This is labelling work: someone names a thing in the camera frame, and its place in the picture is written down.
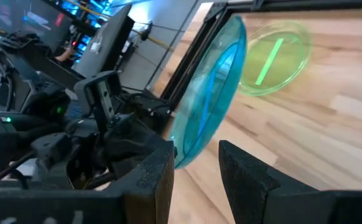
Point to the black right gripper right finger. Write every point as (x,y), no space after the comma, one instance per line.
(262,202)

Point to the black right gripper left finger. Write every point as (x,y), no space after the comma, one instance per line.
(143,199)

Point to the translucent blue plastic plate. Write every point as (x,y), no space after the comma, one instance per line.
(212,87)

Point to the translucent green plastic plate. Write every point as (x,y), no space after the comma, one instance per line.
(293,56)

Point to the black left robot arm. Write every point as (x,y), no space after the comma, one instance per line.
(0,137)

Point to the small white adapter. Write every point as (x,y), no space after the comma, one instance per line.
(95,46)

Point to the dark grey desk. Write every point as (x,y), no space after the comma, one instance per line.
(112,37)

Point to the person's hand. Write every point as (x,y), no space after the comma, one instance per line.
(65,55)

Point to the black cloth bundle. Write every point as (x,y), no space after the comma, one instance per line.
(19,40)

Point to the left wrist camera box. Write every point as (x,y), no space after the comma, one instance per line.
(84,87)

